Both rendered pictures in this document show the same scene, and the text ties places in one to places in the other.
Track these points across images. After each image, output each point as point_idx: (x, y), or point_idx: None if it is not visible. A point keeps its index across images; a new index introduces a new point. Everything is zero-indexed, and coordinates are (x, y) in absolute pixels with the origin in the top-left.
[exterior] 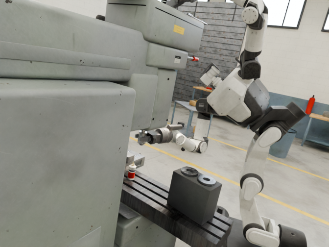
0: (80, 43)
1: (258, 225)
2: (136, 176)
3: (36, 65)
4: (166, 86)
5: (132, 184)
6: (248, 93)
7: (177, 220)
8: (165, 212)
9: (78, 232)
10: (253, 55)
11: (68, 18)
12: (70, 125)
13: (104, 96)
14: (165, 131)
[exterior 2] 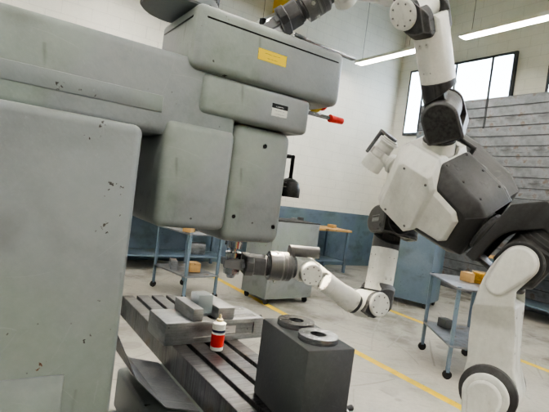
0: (55, 57)
1: None
2: (229, 348)
3: None
4: (261, 158)
5: (212, 356)
6: (447, 174)
7: None
8: (237, 404)
9: (7, 363)
10: (435, 91)
11: (34, 20)
12: None
13: (61, 121)
14: (278, 255)
